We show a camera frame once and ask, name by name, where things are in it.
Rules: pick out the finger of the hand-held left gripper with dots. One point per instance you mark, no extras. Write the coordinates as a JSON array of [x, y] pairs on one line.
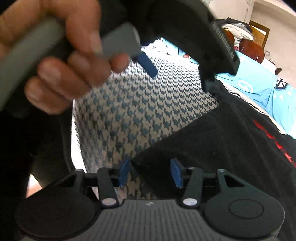
[[148, 64], [208, 81]]

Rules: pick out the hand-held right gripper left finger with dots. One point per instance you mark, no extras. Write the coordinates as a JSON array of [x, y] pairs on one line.
[[123, 170]]

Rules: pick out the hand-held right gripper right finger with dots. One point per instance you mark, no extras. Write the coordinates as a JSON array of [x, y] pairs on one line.
[[177, 171]]

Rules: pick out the black shirt with red print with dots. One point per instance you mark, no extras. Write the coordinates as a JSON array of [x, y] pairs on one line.
[[219, 139]]

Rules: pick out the person's left hand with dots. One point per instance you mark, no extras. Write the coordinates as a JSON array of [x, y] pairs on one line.
[[76, 74]]

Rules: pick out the houndstooth sofa seat cushion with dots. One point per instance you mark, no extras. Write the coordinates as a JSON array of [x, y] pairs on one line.
[[129, 104]]

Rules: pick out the blue printed sofa cover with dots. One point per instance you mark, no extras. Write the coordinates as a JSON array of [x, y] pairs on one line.
[[254, 78]]

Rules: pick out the grey white garment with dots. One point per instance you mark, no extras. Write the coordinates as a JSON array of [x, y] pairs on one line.
[[235, 29]]

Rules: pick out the table with white tablecloth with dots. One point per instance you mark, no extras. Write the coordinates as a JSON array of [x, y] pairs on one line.
[[270, 63]]

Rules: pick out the dark wooden chair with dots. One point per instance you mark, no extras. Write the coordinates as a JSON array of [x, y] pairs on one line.
[[277, 71]]

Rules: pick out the person's dark clothing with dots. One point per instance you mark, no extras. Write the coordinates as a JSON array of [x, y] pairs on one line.
[[23, 143]]

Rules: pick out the brown wooden frame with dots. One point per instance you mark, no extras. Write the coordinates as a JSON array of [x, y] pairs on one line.
[[266, 29]]

